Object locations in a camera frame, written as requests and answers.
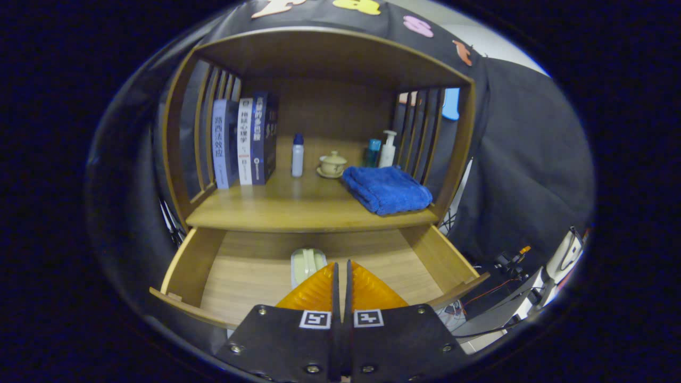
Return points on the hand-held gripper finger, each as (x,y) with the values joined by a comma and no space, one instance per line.
(347,298)
(336,298)

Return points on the wooden drawer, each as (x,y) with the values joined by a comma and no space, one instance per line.
(250,282)

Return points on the wooden countertop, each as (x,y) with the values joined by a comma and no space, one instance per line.
(287,205)

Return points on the wooden cabinet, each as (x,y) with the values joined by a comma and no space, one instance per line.
(330,58)

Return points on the blue folded towel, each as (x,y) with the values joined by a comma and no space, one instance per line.
(385,189)

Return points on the beige lidded teacup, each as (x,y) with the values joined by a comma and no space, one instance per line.
(332,165)

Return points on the white bottle with blue cap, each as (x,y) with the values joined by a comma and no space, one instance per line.
(297,159)

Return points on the teal bottle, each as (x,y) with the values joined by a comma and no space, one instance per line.
(372,154)

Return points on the black box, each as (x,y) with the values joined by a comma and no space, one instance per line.
(495,300)

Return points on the white pump bottle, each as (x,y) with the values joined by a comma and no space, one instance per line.
(387,154)

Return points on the dark blue book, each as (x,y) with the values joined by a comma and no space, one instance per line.
(262,138)

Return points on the white book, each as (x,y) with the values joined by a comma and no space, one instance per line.
(245,141)

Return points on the orange and black gripper tool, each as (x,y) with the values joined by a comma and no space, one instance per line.
(524,250)

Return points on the pale blue book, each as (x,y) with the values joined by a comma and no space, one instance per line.
(221,143)

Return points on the white tote bag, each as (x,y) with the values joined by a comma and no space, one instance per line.
(564,255)

